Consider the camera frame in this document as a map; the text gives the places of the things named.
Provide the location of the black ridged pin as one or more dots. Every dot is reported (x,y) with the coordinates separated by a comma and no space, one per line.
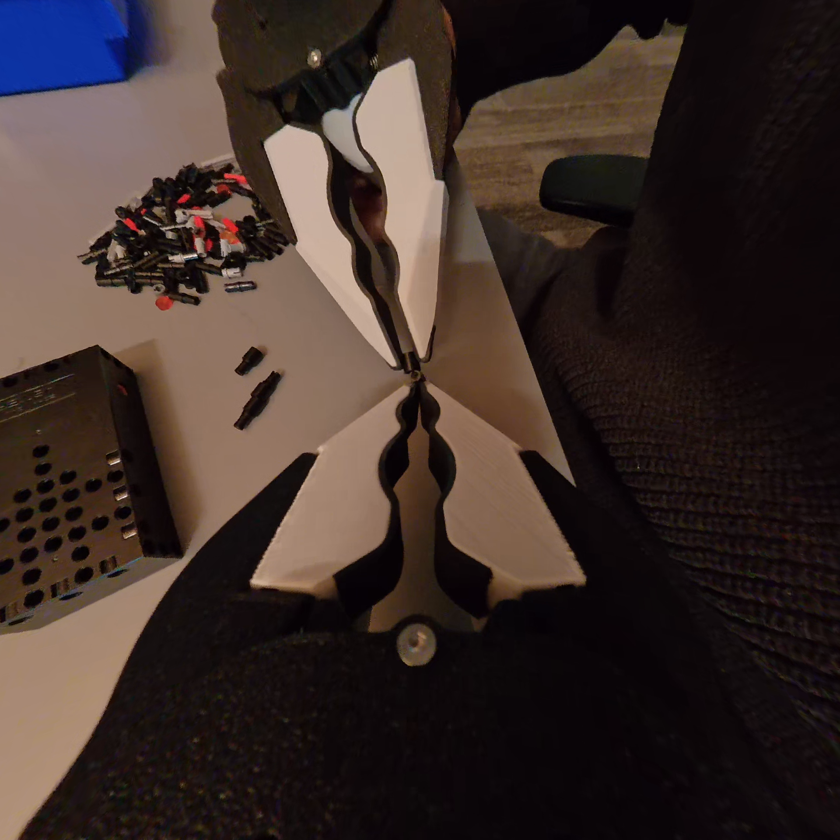
(239,287)

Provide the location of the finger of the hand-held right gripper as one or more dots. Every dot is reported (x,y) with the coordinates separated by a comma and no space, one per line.
(413,197)
(308,210)

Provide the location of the short black stubby pin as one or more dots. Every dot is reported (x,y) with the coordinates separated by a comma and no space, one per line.
(249,361)

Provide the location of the person's right forearm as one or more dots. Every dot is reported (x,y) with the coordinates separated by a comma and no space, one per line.
(558,39)

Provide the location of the pile of small plastic pins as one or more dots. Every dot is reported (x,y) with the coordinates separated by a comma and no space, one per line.
(184,229)

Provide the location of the black perforated plastic block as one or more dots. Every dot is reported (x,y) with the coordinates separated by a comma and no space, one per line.
(72,499)

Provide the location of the black chair armrest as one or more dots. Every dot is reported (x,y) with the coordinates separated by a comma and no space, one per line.
(590,187)

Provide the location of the blue storage bin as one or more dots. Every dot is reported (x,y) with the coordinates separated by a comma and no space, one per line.
(59,39)

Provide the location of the long black joined pin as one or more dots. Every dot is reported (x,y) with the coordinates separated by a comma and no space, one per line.
(257,400)

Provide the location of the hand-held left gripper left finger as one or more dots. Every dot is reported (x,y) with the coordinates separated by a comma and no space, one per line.
(321,518)

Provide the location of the small black bolt pin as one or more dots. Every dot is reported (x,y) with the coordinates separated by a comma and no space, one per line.
(411,363)

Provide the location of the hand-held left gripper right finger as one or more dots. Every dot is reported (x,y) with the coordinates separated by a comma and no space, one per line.
(518,518)

